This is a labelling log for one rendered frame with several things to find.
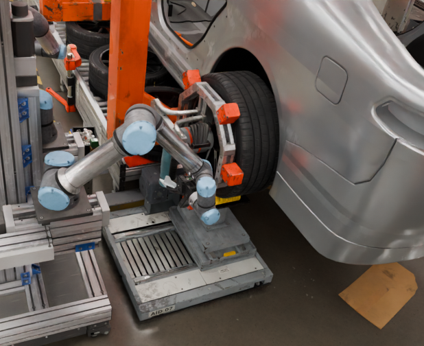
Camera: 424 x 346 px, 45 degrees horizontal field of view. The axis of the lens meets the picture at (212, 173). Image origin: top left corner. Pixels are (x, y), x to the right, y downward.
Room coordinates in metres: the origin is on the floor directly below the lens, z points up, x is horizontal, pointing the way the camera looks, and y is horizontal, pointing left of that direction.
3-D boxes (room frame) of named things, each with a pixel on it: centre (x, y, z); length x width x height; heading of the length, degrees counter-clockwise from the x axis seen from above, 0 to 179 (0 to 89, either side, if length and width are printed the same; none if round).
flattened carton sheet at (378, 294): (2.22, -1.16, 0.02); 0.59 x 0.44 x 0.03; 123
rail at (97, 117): (3.61, 1.21, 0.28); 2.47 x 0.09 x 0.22; 33
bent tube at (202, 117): (2.09, 0.13, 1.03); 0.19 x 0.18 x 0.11; 123
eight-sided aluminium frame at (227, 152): (2.24, 0.08, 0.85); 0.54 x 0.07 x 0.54; 33
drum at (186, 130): (2.20, 0.14, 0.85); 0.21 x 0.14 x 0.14; 123
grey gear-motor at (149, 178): (2.52, 0.22, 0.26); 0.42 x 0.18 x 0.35; 123
